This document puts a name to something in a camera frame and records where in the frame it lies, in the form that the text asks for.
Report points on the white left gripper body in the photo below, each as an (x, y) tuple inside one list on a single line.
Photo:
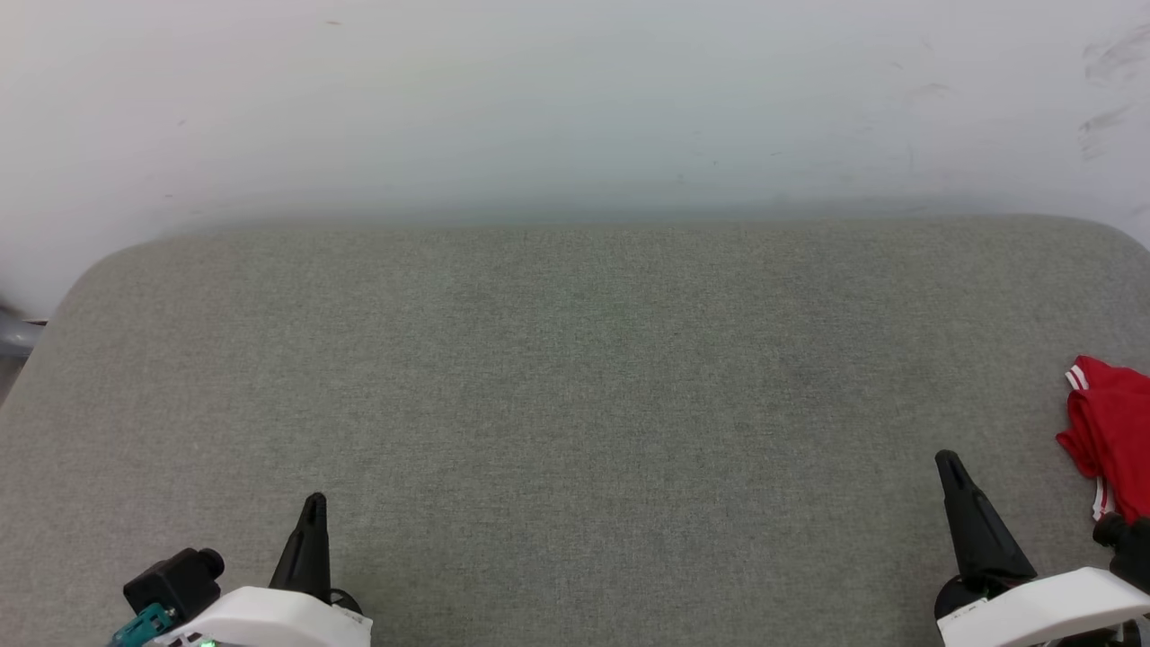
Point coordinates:
[(269, 622)]

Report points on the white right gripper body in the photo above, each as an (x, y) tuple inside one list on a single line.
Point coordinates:
[(1051, 611)]

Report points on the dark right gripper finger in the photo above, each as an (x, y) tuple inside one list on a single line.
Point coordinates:
[(979, 539)]

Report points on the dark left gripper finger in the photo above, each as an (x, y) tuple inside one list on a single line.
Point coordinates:
[(307, 557)]

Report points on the red basketball jersey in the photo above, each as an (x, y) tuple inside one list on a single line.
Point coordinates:
[(1119, 431)]

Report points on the grey fabric sofa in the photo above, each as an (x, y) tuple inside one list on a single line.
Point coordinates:
[(575, 404)]

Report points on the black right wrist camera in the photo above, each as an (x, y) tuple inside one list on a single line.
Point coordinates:
[(1127, 544)]

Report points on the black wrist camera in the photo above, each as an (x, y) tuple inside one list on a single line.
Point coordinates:
[(1127, 544), (175, 582)]

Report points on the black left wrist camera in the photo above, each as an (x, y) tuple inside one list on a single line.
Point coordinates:
[(175, 582)]

